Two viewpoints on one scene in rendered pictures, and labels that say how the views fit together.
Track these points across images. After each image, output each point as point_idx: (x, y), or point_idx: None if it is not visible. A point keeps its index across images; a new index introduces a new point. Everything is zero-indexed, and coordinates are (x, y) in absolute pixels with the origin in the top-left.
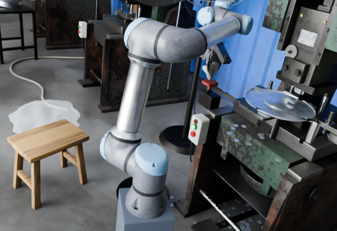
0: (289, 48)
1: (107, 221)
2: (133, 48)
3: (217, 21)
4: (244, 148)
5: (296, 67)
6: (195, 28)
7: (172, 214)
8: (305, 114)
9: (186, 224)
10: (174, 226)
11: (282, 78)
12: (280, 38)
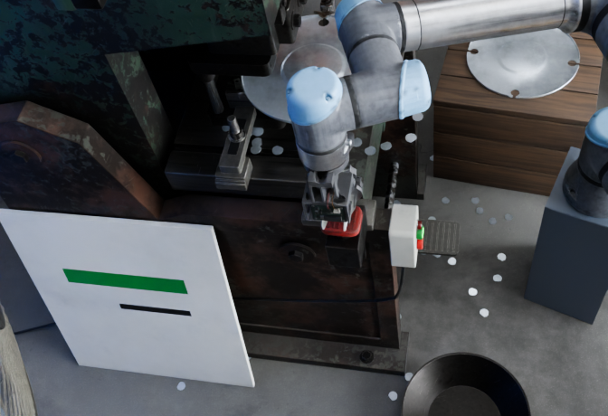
0: None
1: (562, 413)
2: None
3: None
4: (375, 144)
5: None
6: None
7: (568, 154)
8: (303, 29)
9: (414, 323)
10: (441, 331)
11: (274, 56)
12: (280, 0)
